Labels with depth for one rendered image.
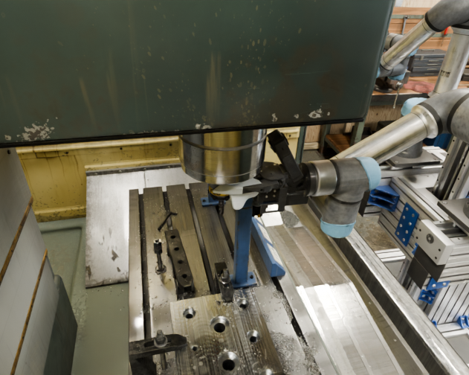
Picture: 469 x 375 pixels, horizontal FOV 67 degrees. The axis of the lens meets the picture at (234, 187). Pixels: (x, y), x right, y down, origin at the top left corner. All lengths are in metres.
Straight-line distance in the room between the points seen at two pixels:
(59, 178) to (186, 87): 1.45
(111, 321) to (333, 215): 0.94
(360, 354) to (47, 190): 1.51
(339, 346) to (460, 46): 1.23
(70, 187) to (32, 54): 1.45
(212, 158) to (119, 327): 0.97
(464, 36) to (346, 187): 1.09
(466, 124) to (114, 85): 0.77
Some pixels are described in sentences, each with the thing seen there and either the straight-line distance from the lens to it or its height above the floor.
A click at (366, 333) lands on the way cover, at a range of 1.34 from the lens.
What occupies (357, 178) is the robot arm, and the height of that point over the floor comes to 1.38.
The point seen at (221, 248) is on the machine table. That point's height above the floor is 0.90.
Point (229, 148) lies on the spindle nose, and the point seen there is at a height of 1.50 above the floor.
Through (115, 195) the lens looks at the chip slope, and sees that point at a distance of 1.75.
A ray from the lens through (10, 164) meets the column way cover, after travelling 0.90.
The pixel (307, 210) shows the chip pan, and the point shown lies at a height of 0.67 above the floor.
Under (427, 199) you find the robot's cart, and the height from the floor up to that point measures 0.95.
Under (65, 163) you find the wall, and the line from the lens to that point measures 1.83.
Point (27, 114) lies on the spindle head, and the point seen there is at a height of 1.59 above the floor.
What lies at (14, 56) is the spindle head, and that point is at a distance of 0.48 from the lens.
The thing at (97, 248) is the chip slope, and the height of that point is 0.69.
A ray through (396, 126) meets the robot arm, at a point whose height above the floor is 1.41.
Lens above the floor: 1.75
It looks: 33 degrees down
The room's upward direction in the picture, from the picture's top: 2 degrees clockwise
